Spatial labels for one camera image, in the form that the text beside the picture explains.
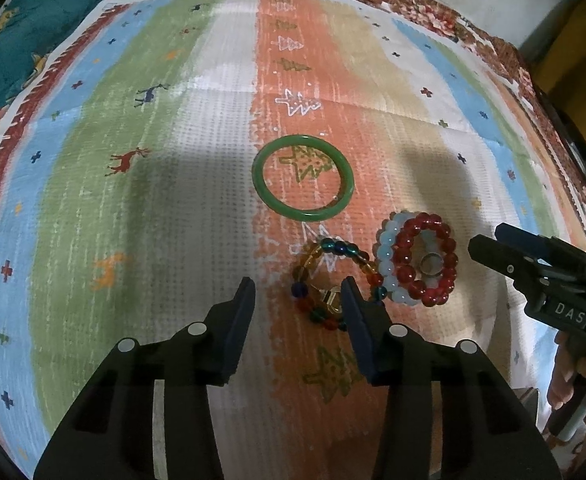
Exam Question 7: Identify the green jade bangle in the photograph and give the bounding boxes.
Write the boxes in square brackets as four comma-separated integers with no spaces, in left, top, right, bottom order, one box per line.
[251,134,355,222]

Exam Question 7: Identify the multicolour glass bead bracelet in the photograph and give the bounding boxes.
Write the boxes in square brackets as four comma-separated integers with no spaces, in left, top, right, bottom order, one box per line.
[291,236,387,332]

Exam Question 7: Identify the gold ring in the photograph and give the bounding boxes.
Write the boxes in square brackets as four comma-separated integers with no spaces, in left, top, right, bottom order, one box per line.
[322,287,347,319]

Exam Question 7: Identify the striped printed mat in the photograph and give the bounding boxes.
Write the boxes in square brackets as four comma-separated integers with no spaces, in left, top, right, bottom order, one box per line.
[0,0,586,480]

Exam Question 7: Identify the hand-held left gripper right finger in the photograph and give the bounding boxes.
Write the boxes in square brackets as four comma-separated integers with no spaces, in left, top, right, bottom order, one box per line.
[340,276,564,480]

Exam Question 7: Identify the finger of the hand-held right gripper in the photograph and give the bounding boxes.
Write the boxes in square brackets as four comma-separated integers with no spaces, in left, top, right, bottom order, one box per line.
[468,234,544,292]
[494,222,586,267]

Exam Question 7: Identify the teal printed cloth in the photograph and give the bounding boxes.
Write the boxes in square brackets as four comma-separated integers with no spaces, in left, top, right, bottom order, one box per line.
[0,0,117,124]

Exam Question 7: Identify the light blue bead bracelet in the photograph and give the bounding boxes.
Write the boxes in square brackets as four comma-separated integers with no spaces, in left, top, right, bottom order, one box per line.
[376,211,421,309]

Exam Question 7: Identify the red bead bracelet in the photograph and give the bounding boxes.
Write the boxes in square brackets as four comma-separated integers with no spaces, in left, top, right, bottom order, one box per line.
[390,212,460,308]

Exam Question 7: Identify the person's right hand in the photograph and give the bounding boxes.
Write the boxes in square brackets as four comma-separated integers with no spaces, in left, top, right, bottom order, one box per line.
[545,332,586,441]

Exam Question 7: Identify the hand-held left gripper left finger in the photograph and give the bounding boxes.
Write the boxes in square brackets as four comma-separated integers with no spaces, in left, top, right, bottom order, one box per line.
[33,276,257,480]

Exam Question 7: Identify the silver ring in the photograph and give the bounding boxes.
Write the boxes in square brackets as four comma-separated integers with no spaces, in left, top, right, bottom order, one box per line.
[419,253,444,278]

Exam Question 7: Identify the yellow hanging garment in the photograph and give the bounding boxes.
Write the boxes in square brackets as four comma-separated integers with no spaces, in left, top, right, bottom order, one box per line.
[545,0,586,147]

